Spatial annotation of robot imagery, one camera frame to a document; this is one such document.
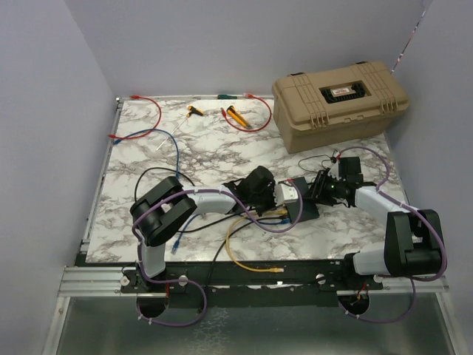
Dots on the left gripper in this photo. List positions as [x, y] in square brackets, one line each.
[270, 190]

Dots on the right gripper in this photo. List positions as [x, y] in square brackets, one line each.
[317, 188]

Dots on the black power adapter with cable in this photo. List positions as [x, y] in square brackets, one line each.
[314, 163]

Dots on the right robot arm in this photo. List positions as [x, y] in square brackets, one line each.
[413, 241]

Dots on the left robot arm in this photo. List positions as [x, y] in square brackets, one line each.
[162, 211]

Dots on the tan plastic toolbox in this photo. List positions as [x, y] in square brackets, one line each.
[315, 109]

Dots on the yellow black utility knife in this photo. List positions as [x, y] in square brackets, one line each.
[238, 117]

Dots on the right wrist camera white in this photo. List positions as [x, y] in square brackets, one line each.
[334, 169]

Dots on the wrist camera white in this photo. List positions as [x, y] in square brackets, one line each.
[334, 169]
[285, 192]

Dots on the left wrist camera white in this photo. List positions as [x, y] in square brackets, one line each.
[285, 192]

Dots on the black mounting rail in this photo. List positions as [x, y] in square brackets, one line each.
[224, 284]

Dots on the green handled screwdriver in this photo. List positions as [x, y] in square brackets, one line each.
[219, 97]

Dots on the yellow black T-handle wrench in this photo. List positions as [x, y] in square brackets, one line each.
[174, 121]

